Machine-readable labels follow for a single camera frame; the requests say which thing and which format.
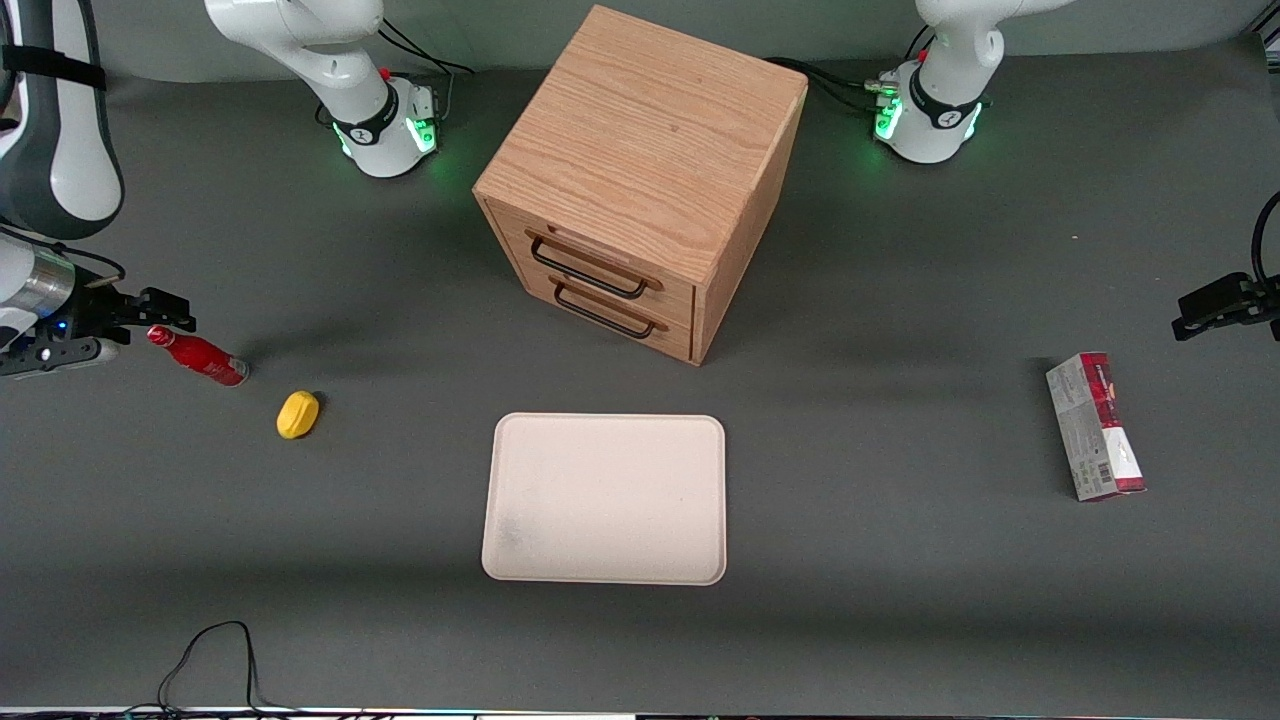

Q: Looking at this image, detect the black left arm base cable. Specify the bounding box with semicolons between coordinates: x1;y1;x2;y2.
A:
765;57;901;113

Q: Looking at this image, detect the red and white carton box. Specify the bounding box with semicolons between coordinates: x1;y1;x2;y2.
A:
1045;351;1148;503

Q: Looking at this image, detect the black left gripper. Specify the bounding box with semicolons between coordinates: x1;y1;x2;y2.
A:
1172;274;1280;344

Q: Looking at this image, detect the black looped table cable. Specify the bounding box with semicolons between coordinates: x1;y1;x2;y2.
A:
125;620;301;717

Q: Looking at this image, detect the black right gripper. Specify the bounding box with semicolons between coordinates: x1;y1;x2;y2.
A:
0;287;198;349

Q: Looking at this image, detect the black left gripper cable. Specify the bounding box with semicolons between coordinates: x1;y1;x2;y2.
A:
1251;190;1280;293

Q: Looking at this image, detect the beige plastic tray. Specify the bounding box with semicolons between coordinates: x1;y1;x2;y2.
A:
481;412;728;587

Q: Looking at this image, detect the wooden drawer front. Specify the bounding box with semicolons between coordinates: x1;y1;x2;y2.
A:
485;198;699;325
490;232;698;363

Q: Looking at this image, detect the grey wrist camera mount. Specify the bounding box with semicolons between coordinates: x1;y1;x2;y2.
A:
0;338;123;379

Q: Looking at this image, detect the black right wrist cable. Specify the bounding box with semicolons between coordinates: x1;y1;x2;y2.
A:
0;225;128;291

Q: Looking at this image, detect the wooden drawer cabinet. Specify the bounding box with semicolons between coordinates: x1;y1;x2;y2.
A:
472;4;809;367

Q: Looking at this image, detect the yellow toy lemon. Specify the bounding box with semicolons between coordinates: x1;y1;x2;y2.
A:
276;390;321;441

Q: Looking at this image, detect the black right arm base cable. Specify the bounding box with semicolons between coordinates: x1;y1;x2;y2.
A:
375;18;477;116

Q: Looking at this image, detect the red coke bottle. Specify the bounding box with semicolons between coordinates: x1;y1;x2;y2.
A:
146;325;250;388

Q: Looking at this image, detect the black wire drawer handle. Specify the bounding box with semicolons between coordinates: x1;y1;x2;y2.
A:
527;232;651;301
552;281;659;341

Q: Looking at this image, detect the black arm base cable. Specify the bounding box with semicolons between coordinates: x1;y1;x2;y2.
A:
375;18;477;116
765;57;901;113

